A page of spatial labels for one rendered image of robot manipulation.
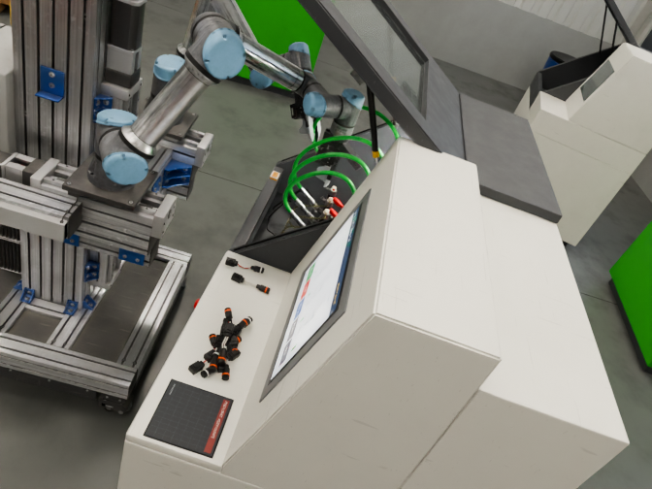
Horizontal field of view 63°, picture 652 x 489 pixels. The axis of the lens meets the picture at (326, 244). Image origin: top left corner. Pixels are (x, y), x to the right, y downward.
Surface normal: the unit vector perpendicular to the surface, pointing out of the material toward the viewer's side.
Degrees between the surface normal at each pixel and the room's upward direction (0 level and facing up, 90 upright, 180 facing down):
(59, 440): 0
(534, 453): 90
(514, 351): 0
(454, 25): 90
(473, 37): 90
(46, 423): 0
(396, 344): 90
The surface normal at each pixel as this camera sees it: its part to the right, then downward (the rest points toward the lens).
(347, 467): -0.17, 0.57
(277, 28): 0.04, 0.63
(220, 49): 0.49, 0.57
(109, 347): 0.30, -0.75
